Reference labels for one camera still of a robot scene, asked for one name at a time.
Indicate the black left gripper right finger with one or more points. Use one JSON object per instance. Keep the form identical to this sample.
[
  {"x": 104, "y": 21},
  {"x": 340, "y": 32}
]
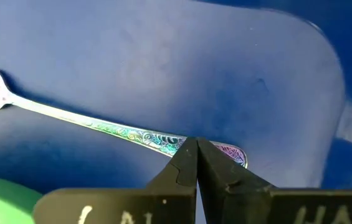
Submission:
[{"x": 272, "y": 208}]

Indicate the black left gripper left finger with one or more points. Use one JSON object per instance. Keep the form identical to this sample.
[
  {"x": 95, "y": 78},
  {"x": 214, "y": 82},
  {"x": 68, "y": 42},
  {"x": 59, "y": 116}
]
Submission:
[{"x": 132, "y": 205}]

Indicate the iridescent metal fork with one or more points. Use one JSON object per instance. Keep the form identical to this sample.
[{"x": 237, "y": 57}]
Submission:
[{"x": 116, "y": 129}]

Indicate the blue plastic tray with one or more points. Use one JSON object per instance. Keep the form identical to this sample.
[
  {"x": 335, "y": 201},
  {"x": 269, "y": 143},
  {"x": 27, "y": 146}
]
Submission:
[{"x": 163, "y": 62}]

